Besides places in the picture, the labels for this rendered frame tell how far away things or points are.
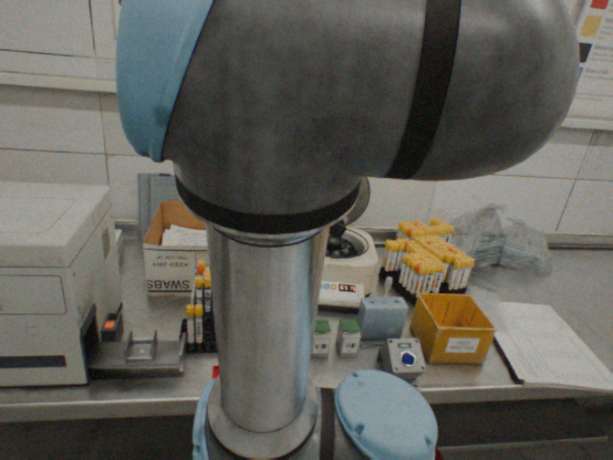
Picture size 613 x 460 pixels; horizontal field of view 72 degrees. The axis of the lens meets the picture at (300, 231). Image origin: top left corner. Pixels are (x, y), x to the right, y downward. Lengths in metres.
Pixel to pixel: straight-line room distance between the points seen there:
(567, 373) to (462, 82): 0.98
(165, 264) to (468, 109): 0.94
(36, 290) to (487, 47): 0.74
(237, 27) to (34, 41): 1.20
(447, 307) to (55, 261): 0.84
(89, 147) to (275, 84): 1.21
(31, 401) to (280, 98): 0.81
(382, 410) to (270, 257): 0.29
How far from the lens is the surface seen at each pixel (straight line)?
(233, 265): 0.27
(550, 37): 0.22
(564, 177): 1.75
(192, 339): 0.93
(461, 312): 1.12
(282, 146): 0.20
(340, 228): 0.78
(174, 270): 1.08
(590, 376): 1.16
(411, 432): 0.50
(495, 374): 1.06
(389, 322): 1.00
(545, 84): 0.22
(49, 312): 0.83
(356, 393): 0.50
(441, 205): 1.54
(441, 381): 0.98
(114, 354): 0.91
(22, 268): 0.80
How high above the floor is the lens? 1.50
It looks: 25 degrees down
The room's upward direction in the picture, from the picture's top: 6 degrees clockwise
